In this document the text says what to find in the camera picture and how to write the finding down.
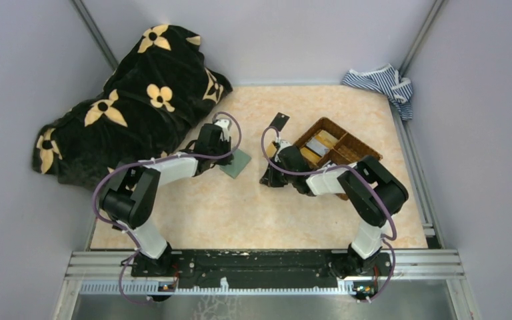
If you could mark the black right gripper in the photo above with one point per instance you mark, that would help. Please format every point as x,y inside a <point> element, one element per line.
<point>269,178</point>

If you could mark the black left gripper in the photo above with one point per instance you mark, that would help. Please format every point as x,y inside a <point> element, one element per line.
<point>226,160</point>

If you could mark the green card holder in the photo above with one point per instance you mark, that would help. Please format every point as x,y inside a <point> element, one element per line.
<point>240,160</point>

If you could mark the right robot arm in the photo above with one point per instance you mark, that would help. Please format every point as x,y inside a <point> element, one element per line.
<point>372,189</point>

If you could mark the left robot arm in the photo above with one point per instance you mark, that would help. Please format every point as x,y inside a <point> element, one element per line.
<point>128,194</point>

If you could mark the gold card on table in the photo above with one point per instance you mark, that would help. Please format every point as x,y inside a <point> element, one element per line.
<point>271,150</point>

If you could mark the silver card in basket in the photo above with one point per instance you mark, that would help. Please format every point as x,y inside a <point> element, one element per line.
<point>317,146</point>

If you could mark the black card on table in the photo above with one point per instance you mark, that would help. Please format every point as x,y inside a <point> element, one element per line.
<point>279,121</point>

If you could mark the woven wicker divided basket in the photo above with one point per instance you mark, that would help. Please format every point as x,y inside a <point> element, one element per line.
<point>349,148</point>

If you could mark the black floral blanket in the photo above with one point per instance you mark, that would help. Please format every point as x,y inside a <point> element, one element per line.
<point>159,92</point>

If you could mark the blue striped cloth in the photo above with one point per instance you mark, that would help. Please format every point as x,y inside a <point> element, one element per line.
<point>388,81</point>

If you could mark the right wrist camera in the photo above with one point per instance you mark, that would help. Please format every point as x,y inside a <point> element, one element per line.
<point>281,144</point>

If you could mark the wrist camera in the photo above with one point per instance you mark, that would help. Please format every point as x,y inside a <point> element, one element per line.
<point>281,144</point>
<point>225,126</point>

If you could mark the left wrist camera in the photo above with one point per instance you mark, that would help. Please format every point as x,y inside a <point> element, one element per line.
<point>225,126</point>

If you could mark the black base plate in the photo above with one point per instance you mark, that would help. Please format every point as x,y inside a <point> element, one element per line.
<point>253,269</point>

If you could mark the aluminium frame rail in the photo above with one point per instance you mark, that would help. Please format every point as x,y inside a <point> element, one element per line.
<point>109,272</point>

